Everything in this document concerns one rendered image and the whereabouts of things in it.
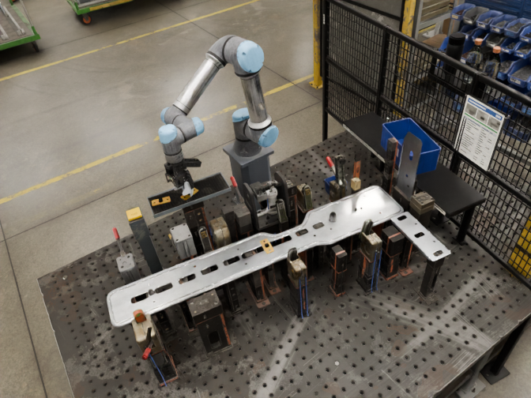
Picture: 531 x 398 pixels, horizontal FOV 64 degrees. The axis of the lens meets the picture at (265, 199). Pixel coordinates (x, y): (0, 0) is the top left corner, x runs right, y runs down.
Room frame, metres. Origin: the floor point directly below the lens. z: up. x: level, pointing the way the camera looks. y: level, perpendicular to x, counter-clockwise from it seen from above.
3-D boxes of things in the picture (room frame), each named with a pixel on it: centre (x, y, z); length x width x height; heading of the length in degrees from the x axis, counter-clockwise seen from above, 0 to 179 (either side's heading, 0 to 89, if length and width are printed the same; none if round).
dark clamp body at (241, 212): (1.45, 0.12, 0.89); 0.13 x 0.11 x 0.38; 20
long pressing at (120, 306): (1.26, 0.03, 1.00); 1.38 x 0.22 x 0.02; 110
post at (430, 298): (1.13, -0.69, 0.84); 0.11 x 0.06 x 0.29; 20
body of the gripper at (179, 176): (1.48, 0.37, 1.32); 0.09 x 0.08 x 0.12; 135
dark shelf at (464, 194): (1.77, -0.76, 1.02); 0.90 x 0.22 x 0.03; 20
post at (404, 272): (1.30, -0.63, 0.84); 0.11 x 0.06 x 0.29; 20
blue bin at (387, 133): (1.75, -0.76, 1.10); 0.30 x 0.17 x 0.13; 10
